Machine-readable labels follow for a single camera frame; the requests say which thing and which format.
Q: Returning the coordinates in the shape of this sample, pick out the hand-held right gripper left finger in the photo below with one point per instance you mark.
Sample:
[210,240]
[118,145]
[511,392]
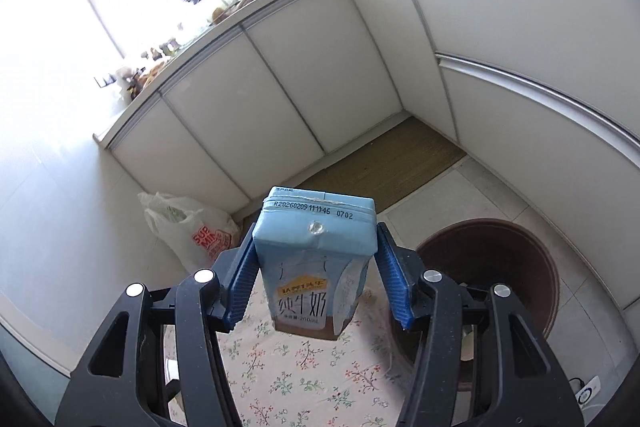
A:
[242,287]

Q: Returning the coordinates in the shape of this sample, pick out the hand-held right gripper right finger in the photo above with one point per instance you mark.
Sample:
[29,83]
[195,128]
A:
[395,282]

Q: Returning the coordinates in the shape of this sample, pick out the blue milk carton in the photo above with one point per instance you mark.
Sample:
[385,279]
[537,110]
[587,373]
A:
[310,257]

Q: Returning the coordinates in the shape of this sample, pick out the brown trash bin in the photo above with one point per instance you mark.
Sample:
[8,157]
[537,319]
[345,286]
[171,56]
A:
[500,257]

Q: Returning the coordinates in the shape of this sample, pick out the white plastic shopping bag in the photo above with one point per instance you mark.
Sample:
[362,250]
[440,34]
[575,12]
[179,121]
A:
[195,232]

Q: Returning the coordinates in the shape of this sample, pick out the floral tablecloth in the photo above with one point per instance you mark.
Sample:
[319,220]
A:
[300,382]

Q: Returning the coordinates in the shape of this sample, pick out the brown floor mat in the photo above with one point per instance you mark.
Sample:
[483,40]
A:
[390,157]

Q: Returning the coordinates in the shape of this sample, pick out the white kitchen cabinet unit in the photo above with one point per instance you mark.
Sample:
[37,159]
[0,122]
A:
[225,82]

